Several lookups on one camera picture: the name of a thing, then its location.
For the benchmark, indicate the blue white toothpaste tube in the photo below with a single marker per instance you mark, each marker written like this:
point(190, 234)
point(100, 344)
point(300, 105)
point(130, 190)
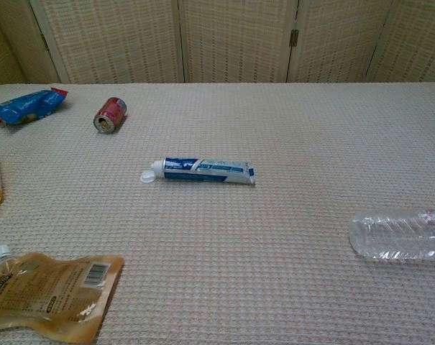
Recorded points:
point(202, 169)

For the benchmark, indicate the beige woven tablecloth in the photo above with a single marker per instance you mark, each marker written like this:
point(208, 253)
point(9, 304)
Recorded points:
point(238, 251)

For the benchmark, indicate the red soda can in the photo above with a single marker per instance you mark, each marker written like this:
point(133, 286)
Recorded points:
point(111, 111)

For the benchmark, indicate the brass screen hinge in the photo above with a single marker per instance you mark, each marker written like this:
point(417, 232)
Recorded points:
point(293, 37)

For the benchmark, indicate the rattan folding screen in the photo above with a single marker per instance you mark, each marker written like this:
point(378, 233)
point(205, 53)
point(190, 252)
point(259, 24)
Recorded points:
point(113, 36)

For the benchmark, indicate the clear plastic water bottle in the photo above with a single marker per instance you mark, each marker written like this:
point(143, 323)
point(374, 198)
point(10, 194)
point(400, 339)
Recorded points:
point(393, 233)

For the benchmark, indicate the blue snack bag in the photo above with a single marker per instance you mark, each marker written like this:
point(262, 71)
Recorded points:
point(26, 108)

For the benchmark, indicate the brown spout pouch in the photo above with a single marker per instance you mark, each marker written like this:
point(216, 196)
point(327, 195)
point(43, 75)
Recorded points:
point(41, 298)

